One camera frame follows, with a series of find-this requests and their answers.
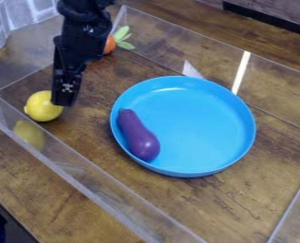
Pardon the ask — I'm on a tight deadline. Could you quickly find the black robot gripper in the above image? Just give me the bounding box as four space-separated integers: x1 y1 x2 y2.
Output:
52 18 113 106

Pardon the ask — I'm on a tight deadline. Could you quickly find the yellow toy lemon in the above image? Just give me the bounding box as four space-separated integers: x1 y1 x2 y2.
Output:
24 90 64 122

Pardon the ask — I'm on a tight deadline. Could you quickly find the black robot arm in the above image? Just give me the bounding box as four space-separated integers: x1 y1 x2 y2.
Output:
52 0 114 106

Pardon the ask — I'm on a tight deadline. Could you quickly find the blue round plastic tray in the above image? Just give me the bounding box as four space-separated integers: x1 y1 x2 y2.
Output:
110 76 257 178

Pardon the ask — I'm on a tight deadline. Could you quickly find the orange toy carrot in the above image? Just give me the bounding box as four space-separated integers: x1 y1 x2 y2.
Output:
105 26 136 55

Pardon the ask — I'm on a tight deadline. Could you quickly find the white grid curtain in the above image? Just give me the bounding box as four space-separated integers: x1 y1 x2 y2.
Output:
0 0 60 49

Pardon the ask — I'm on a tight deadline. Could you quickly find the purple toy eggplant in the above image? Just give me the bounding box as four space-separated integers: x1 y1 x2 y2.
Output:
117 109 161 161

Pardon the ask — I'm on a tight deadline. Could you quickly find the clear acrylic enclosure wall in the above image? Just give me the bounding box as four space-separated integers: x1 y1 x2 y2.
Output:
0 0 300 243

